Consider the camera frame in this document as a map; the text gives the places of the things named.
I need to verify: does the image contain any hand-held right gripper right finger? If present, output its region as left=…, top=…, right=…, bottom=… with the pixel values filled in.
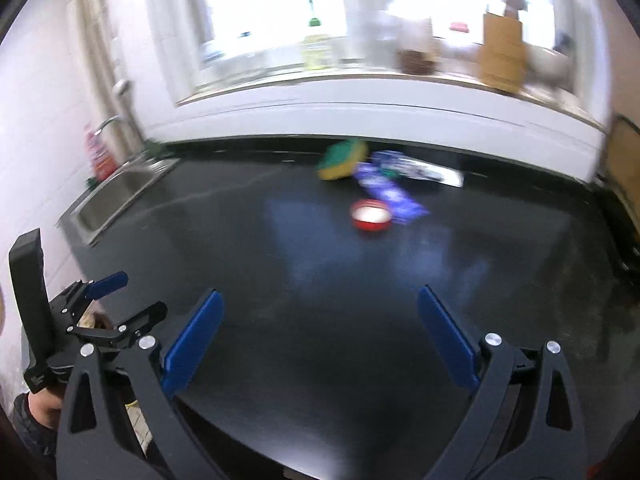
left=417, top=284, right=587, bottom=480

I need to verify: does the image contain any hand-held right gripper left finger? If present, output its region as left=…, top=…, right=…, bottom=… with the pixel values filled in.
left=56, top=287, right=226, bottom=480

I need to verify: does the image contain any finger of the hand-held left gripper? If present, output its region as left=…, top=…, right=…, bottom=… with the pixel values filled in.
left=82, top=271, right=129, bottom=302
left=67, top=301, right=169, bottom=352

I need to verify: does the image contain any brown wrapper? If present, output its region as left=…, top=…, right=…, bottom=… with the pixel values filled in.
left=77, top=310, right=114, bottom=332

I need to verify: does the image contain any red bowl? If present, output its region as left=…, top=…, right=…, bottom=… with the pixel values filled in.
left=350, top=199, right=394, bottom=234

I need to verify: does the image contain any purple blue packet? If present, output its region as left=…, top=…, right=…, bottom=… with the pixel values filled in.
left=352, top=160, right=431, bottom=224

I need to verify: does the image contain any white green wrapper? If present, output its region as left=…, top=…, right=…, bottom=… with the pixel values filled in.
left=372, top=151, right=465, bottom=189

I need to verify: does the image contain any yellow green sponge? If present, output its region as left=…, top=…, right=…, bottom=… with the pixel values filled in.
left=316, top=141, right=369, bottom=181

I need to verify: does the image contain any person's left hand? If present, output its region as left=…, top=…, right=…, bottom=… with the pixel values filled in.
left=15, top=389, right=64, bottom=429

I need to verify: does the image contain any stainless steel sink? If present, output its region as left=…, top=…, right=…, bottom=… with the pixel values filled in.
left=59, top=157, right=181, bottom=247

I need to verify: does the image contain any pink detergent bottle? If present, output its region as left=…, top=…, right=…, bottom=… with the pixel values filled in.
left=84, top=125, right=118, bottom=184

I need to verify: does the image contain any chrome faucet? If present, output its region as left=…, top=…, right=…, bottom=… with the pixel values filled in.
left=92, top=114, right=134, bottom=161

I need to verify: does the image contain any black metal rack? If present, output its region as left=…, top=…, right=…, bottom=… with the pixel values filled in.
left=596, top=114, right=640, bottom=272

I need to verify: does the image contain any clear plastic bottle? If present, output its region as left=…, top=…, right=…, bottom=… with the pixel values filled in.
left=200, top=42, right=227, bottom=70
left=225, top=32, right=253, bottom=67

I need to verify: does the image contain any bamboo chopstick holder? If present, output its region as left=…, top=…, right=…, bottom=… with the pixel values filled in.
left=477, top=12, right=527, bottom=94

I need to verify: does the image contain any stone mortar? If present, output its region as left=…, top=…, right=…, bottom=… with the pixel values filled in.
left=525, top=45, right=574, bottom=92

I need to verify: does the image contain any glass jar with spices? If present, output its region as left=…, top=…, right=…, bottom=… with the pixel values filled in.
left=395, top=0, right=439, bottom=75

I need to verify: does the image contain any red lid jar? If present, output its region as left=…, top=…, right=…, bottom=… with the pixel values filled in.
left=446, top=21, right=475, bottom=63

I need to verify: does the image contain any clear plastic container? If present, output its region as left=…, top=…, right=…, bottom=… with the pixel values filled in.
left=357, top=10, right=397, bottom=69

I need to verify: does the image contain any green cap dish soap bottle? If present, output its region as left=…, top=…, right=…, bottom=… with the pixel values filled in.
left=301, top=0, right=335, bottom=72

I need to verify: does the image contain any white wall pipe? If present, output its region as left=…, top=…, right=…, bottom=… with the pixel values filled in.
left=80, top=0, right=137, bottom=151

